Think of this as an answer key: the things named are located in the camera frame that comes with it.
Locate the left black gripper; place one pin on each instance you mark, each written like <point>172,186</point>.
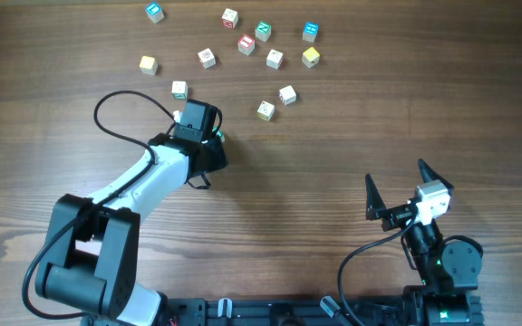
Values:
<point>220,158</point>

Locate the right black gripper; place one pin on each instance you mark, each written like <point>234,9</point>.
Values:
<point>377,210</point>

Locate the wooden block green C side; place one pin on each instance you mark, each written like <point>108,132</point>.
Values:
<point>221,136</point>

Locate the wooden block yellow side A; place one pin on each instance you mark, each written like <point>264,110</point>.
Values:
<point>266,110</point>

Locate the wooden block apple picture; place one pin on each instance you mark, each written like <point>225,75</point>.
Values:
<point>287,95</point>

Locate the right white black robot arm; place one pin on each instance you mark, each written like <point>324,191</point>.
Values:
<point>448,267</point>

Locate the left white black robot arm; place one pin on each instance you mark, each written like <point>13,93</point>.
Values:
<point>90,254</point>

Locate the wooden block green V side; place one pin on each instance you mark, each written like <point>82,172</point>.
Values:
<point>179,90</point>

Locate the yellow top wooden block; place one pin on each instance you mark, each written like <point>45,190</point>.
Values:
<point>149,65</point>

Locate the wooden block red six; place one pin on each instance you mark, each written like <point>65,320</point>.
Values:
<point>274,59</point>

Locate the red top wooden block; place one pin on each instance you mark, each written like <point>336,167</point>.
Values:
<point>246,44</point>

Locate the green N wooden block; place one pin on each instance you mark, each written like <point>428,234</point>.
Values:
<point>263,31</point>

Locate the red side wooden block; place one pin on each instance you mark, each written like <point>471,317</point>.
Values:
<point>229,18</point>

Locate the yellow top block carrot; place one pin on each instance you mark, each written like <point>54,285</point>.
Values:
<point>310,57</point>

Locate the blue top wooden block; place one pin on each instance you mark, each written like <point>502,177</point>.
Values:
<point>154,12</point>

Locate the blue top block right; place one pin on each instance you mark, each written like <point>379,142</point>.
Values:
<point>310,32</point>

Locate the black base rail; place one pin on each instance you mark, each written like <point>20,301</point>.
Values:
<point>288,312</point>

